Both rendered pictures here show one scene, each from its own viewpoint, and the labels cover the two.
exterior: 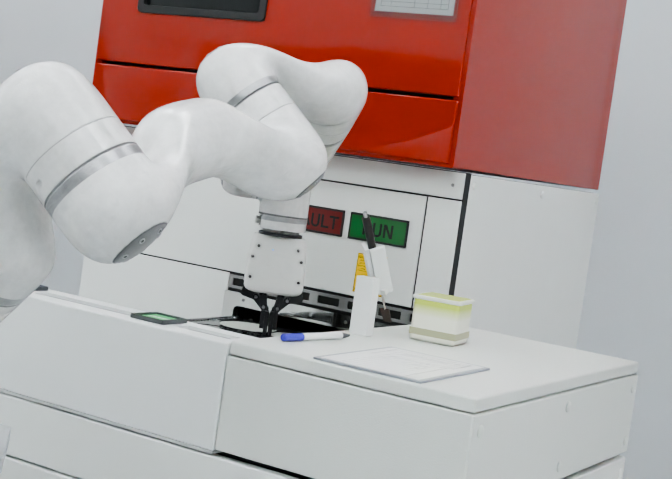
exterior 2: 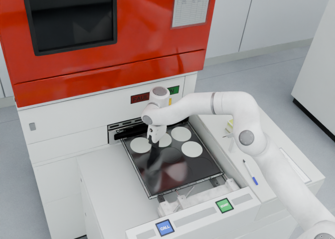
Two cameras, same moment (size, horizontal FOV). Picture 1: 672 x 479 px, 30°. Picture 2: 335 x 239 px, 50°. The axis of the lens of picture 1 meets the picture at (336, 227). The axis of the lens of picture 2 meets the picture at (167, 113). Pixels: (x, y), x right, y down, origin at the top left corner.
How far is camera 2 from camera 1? 2.08 m
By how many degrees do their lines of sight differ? 66
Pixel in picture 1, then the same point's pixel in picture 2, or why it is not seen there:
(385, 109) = (178, 60)
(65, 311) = (202, 228)
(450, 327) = not seen: hidden behind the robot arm
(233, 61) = (262, 139)
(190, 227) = (83, 119)
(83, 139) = not seen: outside the picture
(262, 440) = (268, 212)
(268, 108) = (269, 143)
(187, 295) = (88, 138)
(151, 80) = (56, 82)
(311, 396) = not seen: hidden behind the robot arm
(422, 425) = (312, 188)
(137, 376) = (230, 224)
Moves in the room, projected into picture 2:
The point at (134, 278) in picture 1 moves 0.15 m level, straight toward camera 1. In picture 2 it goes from (60, 144) to (87, 157)
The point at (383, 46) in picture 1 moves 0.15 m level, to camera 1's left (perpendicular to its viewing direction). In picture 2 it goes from (176, 39) to (154, 54)
